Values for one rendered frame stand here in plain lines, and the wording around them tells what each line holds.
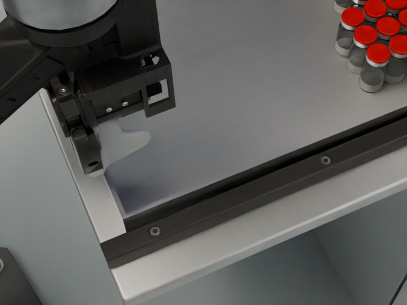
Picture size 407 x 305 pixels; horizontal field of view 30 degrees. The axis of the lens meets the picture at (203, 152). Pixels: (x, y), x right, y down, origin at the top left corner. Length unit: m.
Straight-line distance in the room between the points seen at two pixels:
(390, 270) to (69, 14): 0.87
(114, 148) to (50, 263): 1.04
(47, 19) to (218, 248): 0.27
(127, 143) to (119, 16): 0.15
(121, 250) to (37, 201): 1.08
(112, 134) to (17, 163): 1.17
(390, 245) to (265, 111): 0.53
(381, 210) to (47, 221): 0.78
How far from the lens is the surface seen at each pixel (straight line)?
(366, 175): 0.66
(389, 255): 1.19
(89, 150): 0.53
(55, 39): 0.45
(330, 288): 1.56
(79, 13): 0.43
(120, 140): 0.57
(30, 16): 0.44
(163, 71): 0.50
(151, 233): 0.61
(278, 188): 0.62
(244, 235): 0.63
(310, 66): 0.71
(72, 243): 1.61
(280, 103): 0.69
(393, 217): 1.11
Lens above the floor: 1.45
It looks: 60 degrees down
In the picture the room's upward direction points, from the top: 3 degrees counter-clockwise
